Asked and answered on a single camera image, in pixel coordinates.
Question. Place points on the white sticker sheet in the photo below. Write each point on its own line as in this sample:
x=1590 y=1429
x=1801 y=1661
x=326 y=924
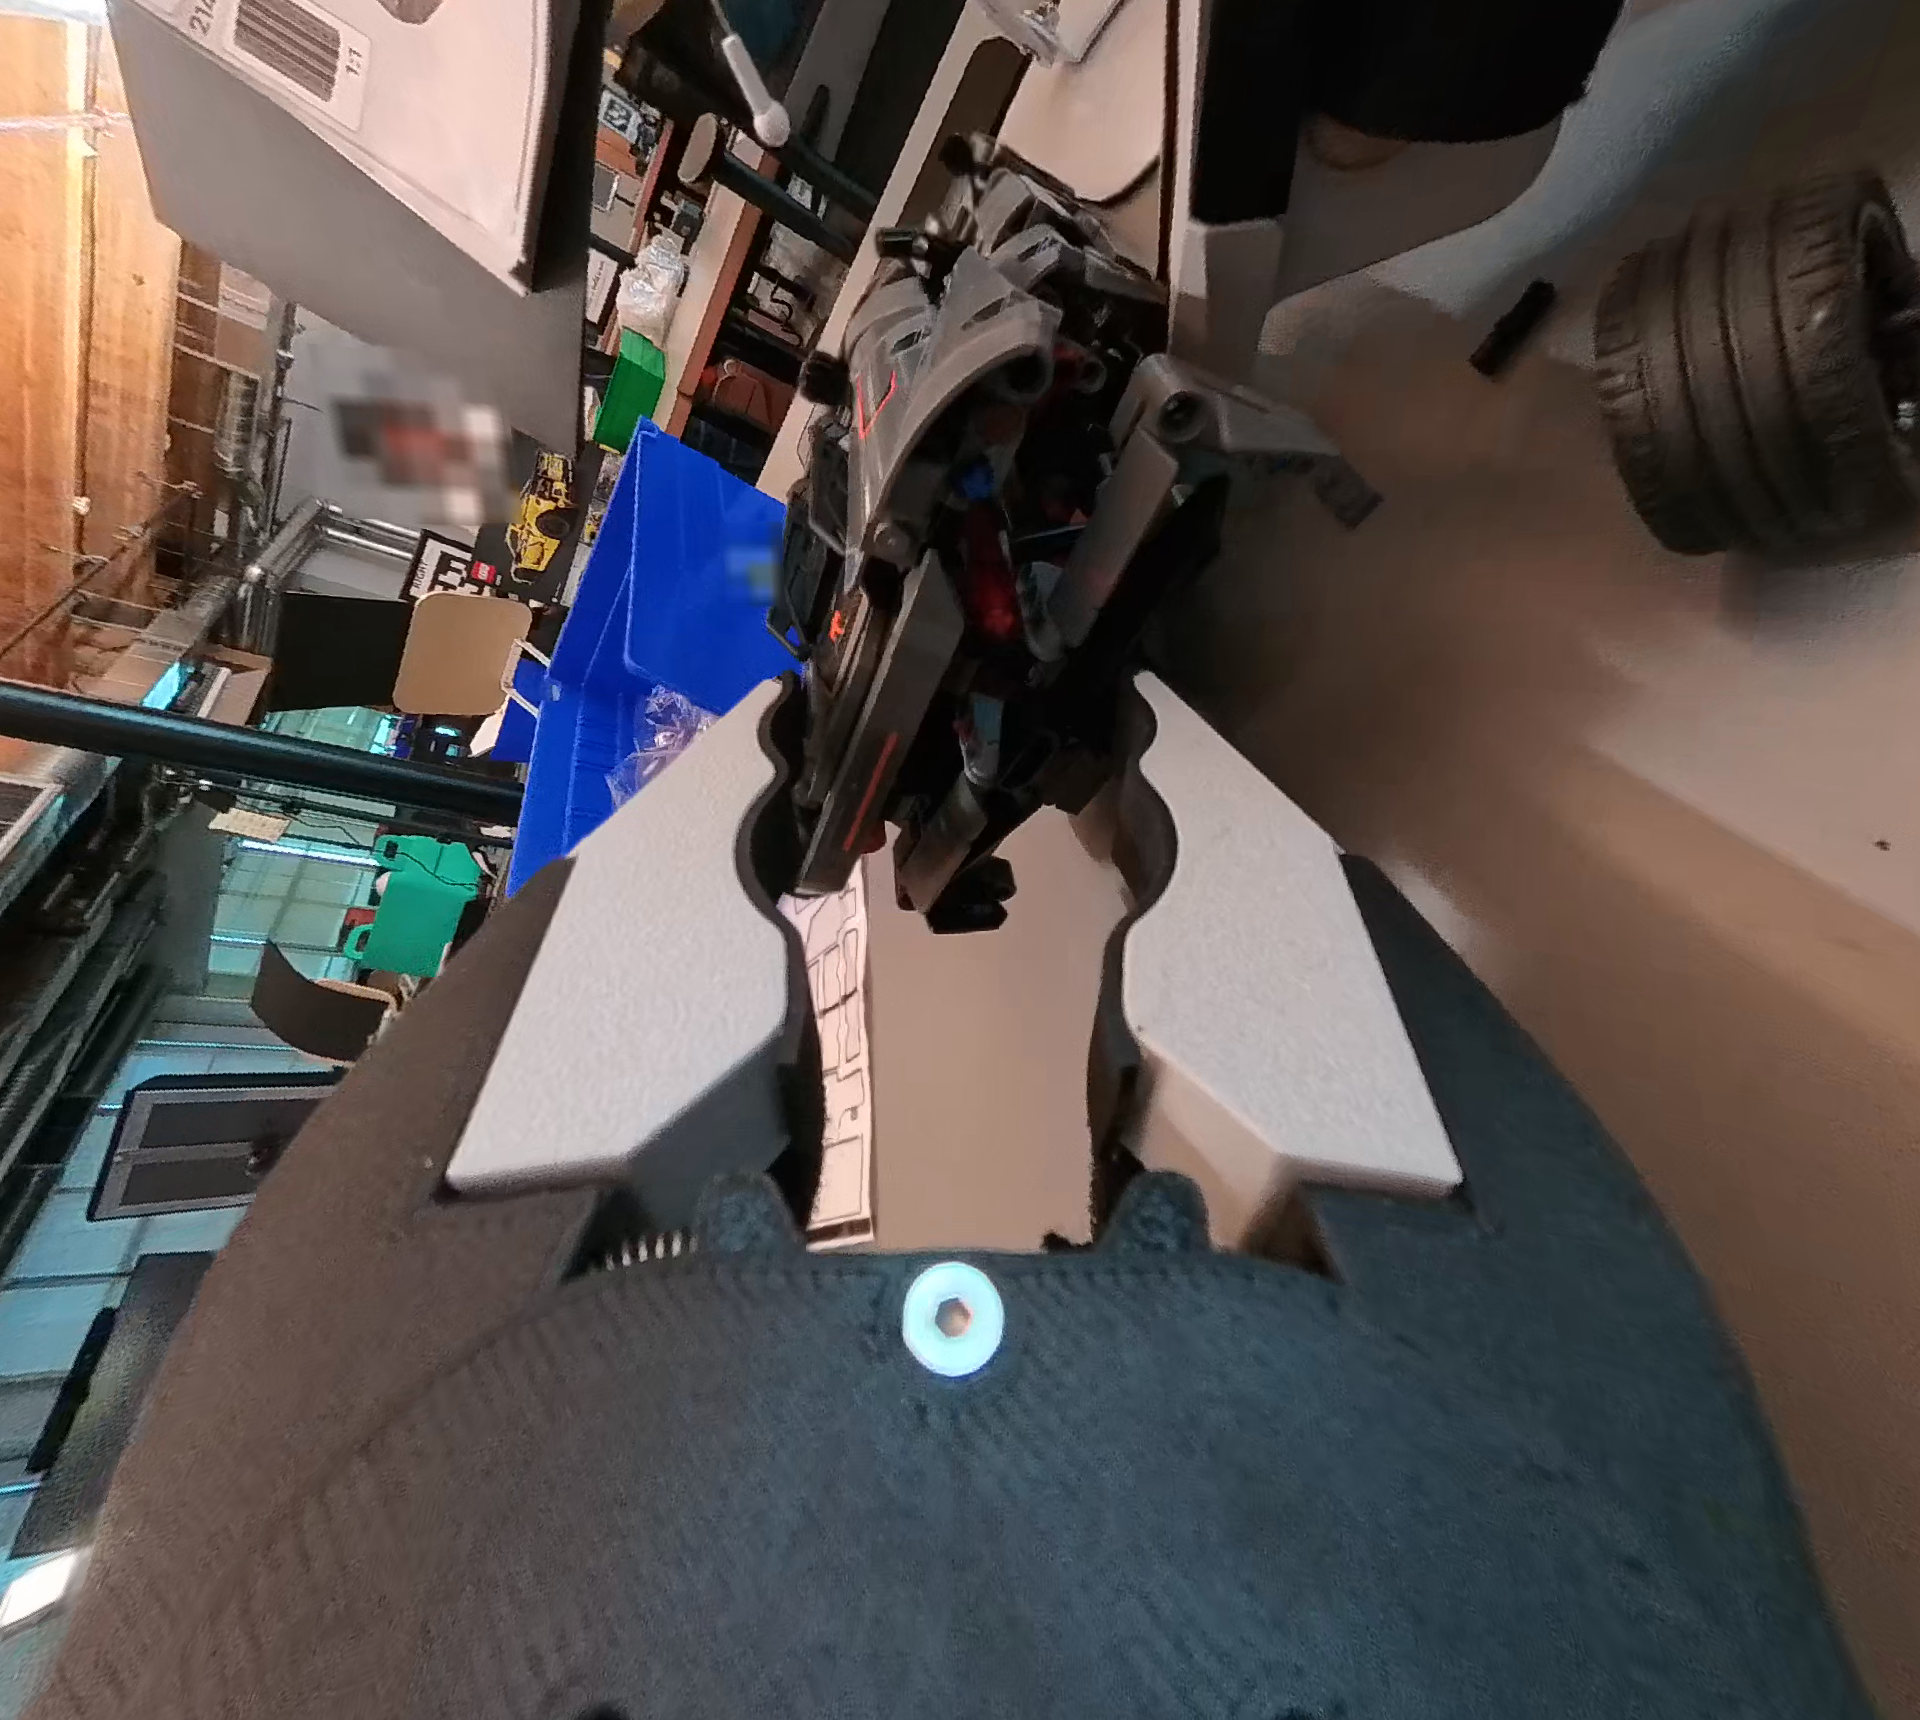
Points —
x=839 y=1047

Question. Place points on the black box yellow car print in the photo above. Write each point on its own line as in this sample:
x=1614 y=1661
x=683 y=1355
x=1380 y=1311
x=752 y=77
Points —
x=539 y=517

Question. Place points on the grey toy car model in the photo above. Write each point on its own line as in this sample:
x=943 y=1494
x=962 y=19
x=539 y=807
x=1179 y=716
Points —
x=962 y=428

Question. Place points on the black steel pole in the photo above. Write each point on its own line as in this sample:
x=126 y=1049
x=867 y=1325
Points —
x=225 y=737

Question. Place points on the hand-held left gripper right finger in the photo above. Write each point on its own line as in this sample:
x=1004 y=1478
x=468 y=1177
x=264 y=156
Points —
x=1276 y=1001

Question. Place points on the crumpled clear bag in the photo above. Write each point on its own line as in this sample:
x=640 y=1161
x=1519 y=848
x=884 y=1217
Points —
x=657 y=286

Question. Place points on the green plastic box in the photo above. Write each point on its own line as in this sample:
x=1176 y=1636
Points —
x=634 y=393

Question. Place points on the black toy pin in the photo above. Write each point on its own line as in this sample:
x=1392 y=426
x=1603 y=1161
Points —
x=1511 y=328

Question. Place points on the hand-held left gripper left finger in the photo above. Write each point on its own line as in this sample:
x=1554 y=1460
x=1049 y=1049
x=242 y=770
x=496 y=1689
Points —
x=630 y=1001

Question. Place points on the instruction book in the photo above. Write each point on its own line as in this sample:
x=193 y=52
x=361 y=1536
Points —
x=374 y=103

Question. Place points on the blue plastic bin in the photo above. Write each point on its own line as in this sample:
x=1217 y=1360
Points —
x=658 y=579

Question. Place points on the clear bags of toy parts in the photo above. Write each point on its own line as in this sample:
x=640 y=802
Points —
x=670 y=745

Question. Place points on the tan plywood chair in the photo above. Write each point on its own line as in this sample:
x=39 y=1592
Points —
x=461 y=656

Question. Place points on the black toy wheel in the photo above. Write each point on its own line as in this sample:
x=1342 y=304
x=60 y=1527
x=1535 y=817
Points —
x=1740 y=370

